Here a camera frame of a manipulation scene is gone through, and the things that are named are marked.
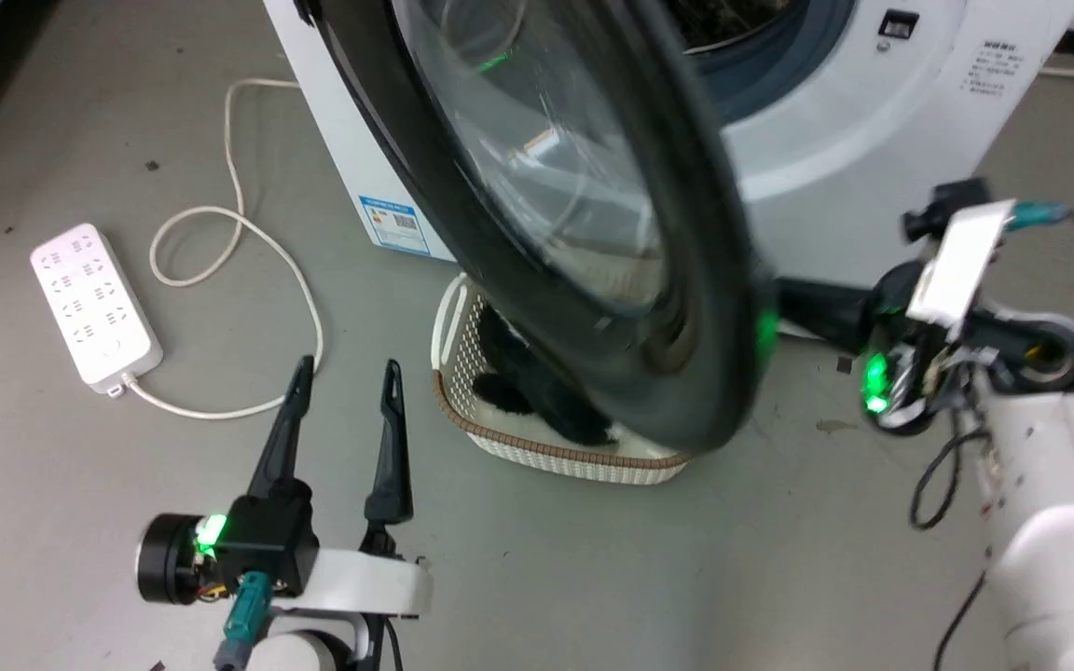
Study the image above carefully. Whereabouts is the blue energy label sticker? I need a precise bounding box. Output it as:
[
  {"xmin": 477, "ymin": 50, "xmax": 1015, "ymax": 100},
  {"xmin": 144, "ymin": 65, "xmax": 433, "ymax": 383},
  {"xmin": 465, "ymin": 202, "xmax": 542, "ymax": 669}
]
[{"xmin": 359, "ymin": 195, "xmax": 431, "ymax": 256}]

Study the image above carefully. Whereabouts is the white front-load washing machine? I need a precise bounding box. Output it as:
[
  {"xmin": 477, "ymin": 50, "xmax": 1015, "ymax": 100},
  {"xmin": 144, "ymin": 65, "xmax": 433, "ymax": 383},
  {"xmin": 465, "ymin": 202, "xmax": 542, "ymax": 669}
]
[{"xmin": 262, "ymin": 0, "xmax": 1074, "ymax": 292}]

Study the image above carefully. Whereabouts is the black clothing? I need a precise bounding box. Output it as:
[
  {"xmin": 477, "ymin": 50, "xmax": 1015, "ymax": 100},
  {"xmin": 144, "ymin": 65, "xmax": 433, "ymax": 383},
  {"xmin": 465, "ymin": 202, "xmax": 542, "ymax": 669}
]
[{"xmin": 472, "ymin": 305, "xmax": 620, "ymax": 447}]

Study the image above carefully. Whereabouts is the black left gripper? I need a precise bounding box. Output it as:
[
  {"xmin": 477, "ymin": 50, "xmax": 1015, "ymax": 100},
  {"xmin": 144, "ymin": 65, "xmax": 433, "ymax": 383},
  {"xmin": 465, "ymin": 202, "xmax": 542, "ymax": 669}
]
[{"xmin": 135, "ymin": 355, "xmax": 415, "ymax": 607}]

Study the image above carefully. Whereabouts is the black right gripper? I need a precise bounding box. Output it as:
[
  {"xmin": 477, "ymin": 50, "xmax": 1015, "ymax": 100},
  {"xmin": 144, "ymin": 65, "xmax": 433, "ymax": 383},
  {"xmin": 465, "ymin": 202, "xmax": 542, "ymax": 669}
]
[{"xmin": 773, "ymin": 177, "xmax": 1074, "ymax": 439}]

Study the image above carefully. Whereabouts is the white woven basket brown rim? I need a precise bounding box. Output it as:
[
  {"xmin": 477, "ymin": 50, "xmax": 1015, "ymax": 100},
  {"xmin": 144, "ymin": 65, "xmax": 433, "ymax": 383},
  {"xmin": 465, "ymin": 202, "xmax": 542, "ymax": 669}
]
[{"xmin": 431, "ymin": 272, "xmax": 693, "ymax": 486}]

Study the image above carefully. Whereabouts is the white power cord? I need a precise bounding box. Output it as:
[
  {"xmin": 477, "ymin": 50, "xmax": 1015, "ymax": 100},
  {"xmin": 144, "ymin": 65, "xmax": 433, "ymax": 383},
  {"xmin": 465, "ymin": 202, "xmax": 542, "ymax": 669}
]
[{"xmin": 122, "ymin": 78, "xmax": 325, "ymax": 420}]

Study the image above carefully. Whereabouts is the thin black cable loop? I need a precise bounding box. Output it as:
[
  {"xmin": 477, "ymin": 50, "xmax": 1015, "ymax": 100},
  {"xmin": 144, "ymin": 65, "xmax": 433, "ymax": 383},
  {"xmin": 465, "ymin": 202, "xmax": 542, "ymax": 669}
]
[{"xmin": 909, "ymin": 406, "xmax": 993, "ymax": 532}]

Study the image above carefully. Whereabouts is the black round glass washer door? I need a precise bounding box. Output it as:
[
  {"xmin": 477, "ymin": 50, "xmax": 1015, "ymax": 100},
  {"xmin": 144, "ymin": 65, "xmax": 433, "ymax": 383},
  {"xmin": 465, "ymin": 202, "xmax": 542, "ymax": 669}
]
[{"xmin": 295, "ymin": 0, "xmax": 780, "ymax": 457}]

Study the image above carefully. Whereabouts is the teal plug on left gripper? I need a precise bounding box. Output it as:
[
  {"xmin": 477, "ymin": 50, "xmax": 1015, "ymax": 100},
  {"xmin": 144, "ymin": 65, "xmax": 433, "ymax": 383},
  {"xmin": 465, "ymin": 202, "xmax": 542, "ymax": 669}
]
[{"xmin": 213, "ymin": 572, "xmax": 274, "ymax": 671}]

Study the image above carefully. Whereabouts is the white power strip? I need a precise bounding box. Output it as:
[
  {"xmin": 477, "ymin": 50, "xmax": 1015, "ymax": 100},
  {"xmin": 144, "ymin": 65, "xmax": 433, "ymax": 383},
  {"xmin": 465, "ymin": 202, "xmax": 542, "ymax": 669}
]
[{"xmin": 30, "ymin": 223, "xmax": 165, "ymax": 397}]

